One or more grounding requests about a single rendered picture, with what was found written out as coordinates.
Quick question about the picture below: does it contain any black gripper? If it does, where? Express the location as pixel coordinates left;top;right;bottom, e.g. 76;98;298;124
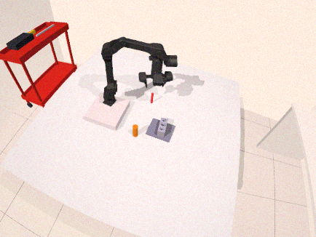
138;67;173;88

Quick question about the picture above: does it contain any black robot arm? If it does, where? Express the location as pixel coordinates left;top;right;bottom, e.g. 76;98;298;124
101;36;178;107

